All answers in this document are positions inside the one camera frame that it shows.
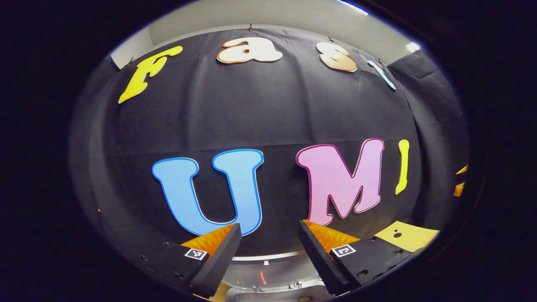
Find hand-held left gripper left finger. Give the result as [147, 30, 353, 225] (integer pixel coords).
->
[141, 223, 242, 298]

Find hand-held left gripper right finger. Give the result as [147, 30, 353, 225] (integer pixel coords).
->
[299, 219, 416, 296]

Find wooden desktop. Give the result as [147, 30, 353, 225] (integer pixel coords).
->
[193, 221, 440, 302]

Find white desktop garbage bin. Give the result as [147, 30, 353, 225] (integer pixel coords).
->
[218, 251, 336, 302]

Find black backdrop cloth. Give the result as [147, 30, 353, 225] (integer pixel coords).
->
[69, 27, 468, 269]

